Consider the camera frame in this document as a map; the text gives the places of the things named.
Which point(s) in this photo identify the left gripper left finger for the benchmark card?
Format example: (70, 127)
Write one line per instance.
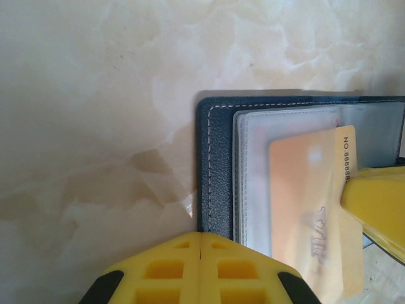
(158, 263)

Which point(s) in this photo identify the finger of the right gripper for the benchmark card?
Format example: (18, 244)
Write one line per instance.
(392, 247)
(376, 196)

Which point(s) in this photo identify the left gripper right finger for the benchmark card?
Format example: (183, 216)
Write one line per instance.
(240, 269)

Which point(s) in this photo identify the gold VIP credit card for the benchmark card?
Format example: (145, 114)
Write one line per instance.
(300, 190)

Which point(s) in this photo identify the dark blue card holder wallet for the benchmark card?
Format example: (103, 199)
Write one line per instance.
(218, 158)

